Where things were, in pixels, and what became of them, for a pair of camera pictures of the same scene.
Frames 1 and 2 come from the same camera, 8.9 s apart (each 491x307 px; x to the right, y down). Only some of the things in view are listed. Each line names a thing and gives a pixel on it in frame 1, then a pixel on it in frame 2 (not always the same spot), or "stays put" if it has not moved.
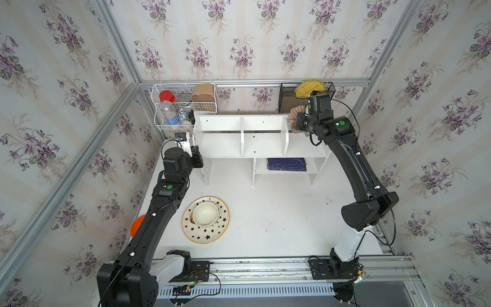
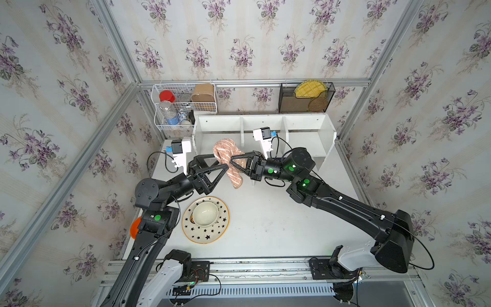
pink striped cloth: x=292 y=118 to x=224 y=150
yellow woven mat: x=304 y=89 stays put
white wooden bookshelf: x=259 y=137 stays put
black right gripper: x=299 y=121 to x=256 y=168
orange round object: x=136 y=224 stays put
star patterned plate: x=205 y=235 stays put
